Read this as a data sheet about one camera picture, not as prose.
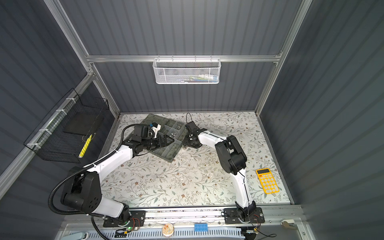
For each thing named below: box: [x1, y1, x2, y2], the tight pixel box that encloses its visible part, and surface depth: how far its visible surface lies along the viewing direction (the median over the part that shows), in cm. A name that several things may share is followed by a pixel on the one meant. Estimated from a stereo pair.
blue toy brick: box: [194, 223, 209, 232], surface depth 71 cm
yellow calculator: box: [255, 168, 280, 195], surface depth 86 cm
